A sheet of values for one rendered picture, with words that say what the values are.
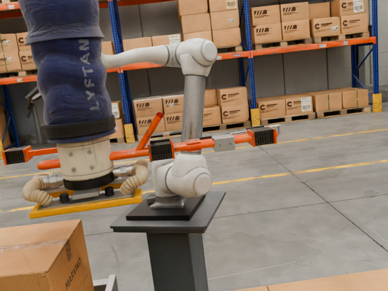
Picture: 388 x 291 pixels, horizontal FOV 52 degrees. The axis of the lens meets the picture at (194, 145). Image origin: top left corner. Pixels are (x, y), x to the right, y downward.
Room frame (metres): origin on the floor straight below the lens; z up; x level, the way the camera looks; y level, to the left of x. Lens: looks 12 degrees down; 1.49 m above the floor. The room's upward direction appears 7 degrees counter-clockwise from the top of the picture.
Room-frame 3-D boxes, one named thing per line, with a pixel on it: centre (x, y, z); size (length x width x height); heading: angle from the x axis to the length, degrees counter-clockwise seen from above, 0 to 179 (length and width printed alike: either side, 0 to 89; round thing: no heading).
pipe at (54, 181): (1.30, 0.36, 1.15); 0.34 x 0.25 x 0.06; 96
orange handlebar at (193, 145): (1.44, 0.18, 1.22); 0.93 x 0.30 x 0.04; 96
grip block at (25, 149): (1.53, 0.69, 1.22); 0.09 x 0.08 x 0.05; 6
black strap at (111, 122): (1.30, 0.36, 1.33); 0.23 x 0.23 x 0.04
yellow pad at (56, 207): (1.21, 0.35, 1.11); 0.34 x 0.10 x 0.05; 96
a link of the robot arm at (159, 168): (2.03, 0.15, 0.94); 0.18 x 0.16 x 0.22; 35
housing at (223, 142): (1.35, -0.10, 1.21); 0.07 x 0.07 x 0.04; 6
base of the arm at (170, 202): (2.04, 0.18, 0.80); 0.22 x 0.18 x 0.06; 77
